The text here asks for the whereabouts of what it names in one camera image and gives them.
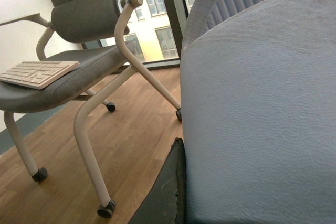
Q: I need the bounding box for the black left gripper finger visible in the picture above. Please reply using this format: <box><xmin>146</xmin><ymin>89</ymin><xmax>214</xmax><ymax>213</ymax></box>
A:
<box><xmin>129</xmin><ymin>138</ymin><xmax>186</xmax><ymax>224</ymax></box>

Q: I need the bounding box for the light blue slipper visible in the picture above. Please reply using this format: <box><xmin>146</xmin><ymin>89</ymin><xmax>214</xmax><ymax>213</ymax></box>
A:
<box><xmin>181</xmin><ymin>0</ymin><xmax>335</xmax><ymax>223</ymax></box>

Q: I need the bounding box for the white keyboard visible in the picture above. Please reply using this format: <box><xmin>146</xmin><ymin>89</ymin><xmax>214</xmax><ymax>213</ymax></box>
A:
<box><xmin>1</xmin><ymin>61</ymin><xmax>79</xmax><ymax>90</ymax></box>

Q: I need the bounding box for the grey chair with white frame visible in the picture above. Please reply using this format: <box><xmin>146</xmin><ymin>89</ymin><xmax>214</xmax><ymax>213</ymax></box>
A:
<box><xmin>1</xmin><ymin>0</ymin><xmax>182</xmax><ymax>218</ymax></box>

